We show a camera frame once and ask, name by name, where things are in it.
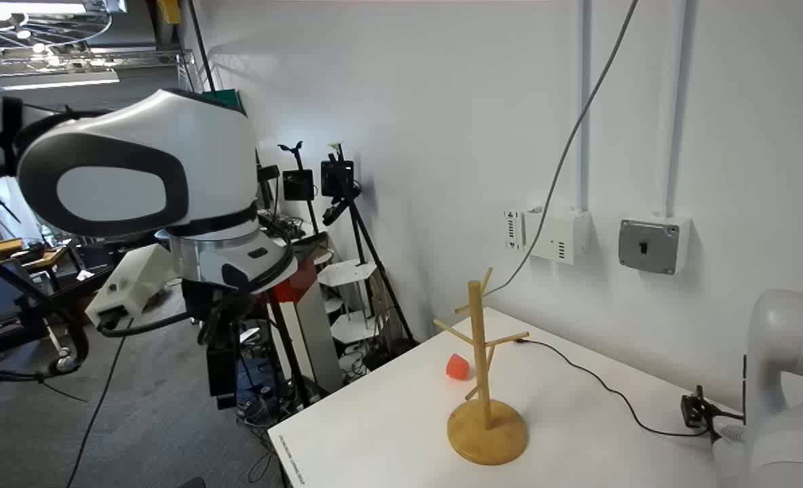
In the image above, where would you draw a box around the black clamp device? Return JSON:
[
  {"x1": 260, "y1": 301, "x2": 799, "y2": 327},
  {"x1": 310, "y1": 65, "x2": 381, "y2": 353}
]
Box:
[{"x1": 678, "y1": 385, "x2": 748, "y2": 444}]

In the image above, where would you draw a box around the black camera on tripod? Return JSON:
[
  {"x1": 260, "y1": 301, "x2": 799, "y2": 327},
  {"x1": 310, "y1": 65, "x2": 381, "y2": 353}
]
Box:
[
  {"x1": 318, "y1": 141, "x2": 417, "y2": 347},
  {"x1": 276, "y1": 137, "x2": 327, "y2": 240}
]

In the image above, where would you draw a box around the small orange plastic cup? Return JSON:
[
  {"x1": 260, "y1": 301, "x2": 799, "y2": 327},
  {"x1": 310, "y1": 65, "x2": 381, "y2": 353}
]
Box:
[{"x1": 443, "y1": 353, "x2": 476, "y2": 383}]

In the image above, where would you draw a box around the grey hanging cable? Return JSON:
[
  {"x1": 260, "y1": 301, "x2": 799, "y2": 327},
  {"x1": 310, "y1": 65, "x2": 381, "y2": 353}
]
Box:
[{"x1": 483, "y1": 0, "x2": 644, "y2": 297}]

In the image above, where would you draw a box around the grey wall box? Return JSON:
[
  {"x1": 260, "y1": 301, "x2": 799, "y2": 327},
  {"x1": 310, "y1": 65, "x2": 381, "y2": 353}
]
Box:
[{"x1": 617, "y1": 213, "x2": 694, "y2": 275}]

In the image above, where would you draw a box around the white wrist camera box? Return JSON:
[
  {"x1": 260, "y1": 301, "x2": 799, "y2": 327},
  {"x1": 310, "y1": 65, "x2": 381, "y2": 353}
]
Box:
[{"x1": 84, "y1": 240, "x2": 188, "y2": 332}]

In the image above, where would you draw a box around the white labelled wall socket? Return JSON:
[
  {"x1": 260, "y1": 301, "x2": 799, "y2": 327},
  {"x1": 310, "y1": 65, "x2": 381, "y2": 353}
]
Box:
[{"x1": 502, "y1": 209, "x2": 535, "y2": 251}]

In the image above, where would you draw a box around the white shelf stand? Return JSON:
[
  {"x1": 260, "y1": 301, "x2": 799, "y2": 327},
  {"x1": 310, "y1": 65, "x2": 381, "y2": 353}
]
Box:
[{"x1": 316, "y1": 258, "x2": 389, "y2": 353}]

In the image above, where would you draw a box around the white wall conduit pipe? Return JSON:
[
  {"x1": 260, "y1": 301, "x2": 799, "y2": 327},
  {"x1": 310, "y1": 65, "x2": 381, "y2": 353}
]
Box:
[
  {"x1": 663, "y1": 0, "x2": 700, "y2": 219},
  {"x1": 575, "y1": 0, "x2": 596, "y2": 217}
]

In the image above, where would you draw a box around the red white column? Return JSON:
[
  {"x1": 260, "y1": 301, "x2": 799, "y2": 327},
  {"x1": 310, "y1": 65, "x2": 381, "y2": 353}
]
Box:
[{"x1": 268, "y1": 258, "x2": 347, "y2": 396}]

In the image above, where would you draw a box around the black metal frame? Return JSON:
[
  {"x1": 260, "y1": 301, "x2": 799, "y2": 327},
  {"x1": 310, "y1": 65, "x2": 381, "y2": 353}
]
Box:
[{"x1": 0, "y1": 90, "x2": 95, "y2": 385}]

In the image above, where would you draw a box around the white wall junction box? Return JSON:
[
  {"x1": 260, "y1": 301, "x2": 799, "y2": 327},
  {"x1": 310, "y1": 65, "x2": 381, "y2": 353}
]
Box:
[{"x1": 527, "y1": 205, "x2": 594, "y2": 269}]

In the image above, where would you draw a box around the wooden peg stand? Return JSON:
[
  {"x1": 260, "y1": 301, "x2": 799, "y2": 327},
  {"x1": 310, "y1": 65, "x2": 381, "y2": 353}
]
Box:
[{"x1": 434, "y1": 265, "x2": 533, "y2": 468}]

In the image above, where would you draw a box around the ceiling light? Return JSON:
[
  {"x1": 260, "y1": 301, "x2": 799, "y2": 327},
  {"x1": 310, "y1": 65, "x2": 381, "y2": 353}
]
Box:
[{"x1": 0, "y1": 0, "x2": 91, "y2": 26}]

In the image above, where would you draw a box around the thin black cable with plug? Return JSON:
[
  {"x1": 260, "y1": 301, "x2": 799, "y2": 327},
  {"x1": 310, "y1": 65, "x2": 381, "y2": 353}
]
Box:
[{"x1": 514, "y1": 335, "x2": 705, "y2": 439}]

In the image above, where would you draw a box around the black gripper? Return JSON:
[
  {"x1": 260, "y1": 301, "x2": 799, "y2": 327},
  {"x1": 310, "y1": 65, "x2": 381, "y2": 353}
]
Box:
[{"x1": 185, "y1": 275, "x2": 260, "y2": 410}]

